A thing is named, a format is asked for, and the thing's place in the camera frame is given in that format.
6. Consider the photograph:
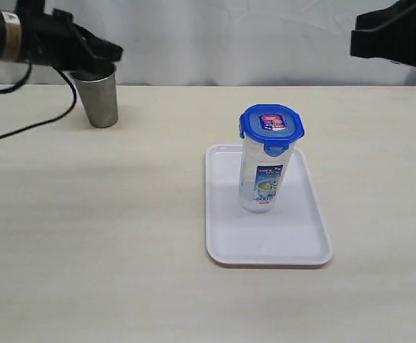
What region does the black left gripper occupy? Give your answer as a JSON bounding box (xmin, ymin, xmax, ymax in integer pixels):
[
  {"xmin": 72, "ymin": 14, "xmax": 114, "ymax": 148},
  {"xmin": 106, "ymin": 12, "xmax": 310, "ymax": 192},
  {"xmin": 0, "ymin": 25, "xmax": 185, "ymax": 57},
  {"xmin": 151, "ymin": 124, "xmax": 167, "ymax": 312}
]
[{"xmin": 14, "ymin": 1, "xmax": 124, "ymax": 74}]

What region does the stainless steel cup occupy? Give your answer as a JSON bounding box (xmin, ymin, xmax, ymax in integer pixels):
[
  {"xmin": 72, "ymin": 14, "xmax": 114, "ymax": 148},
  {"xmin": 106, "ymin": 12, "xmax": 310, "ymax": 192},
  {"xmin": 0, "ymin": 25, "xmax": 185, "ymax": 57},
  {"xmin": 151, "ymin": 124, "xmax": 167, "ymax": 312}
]
[{"xmin": 70, "ymin": 64, "xmax": 119, "ymax": 129}]

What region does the blue container lid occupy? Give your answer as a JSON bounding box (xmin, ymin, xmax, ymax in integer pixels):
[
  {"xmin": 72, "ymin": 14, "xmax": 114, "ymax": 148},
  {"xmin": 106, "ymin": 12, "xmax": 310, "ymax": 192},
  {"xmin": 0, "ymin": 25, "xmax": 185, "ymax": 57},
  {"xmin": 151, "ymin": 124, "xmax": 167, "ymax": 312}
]
[{"xmin": 239, "ymin": 104, "xmax": 304, "ymax": 157}]

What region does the clear plastic container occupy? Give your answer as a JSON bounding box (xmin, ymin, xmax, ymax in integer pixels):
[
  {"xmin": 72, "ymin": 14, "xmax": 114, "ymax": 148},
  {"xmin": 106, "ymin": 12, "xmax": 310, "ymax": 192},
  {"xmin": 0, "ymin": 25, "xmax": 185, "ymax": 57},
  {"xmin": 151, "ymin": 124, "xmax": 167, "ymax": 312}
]
[{"xmin": 239, "ymin": 136, "xmax": 295, "ymax": 213}]

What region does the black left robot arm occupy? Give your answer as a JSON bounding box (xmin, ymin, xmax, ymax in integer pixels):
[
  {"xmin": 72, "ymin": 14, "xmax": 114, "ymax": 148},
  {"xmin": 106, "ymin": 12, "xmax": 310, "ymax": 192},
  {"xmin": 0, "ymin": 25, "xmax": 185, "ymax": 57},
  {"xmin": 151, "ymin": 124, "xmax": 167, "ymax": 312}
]
[{"xmin": 0, "ymin": 1, "xmax": 123, "ymax": 73}]

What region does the white rectangular tray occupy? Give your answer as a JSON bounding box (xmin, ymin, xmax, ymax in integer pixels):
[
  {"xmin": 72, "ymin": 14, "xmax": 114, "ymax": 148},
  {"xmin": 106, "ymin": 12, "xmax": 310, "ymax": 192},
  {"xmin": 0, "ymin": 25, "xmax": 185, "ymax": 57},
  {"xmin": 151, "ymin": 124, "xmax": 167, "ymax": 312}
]
[{"xmin": 205, "ymin": 144, "xmax": 334, "ymax": 269}]

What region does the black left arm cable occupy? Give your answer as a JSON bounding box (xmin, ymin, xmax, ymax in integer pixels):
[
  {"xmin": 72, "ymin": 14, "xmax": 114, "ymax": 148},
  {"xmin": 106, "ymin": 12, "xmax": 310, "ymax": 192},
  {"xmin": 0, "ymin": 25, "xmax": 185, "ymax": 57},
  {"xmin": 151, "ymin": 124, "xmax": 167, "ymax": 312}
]
[{"xmin": 0, "ymin": 59, "xmax": 79, "ymax": 146}]

